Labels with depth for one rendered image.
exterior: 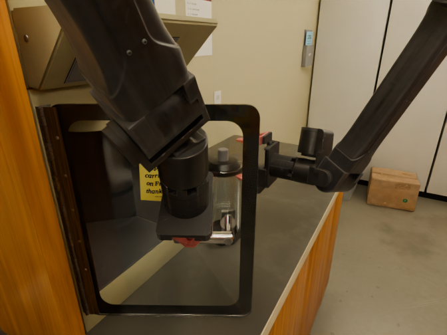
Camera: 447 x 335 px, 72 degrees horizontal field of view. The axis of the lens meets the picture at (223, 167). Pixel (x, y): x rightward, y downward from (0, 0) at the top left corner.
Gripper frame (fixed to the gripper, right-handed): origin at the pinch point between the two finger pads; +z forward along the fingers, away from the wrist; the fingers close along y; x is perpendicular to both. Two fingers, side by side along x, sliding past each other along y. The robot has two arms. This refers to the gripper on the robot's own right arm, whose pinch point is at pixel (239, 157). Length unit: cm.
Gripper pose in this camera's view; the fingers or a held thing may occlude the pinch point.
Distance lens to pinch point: 77.9
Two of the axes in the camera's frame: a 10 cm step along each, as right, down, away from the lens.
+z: -8.6, -1.9, 4.7
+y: -0.1, -9.2, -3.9
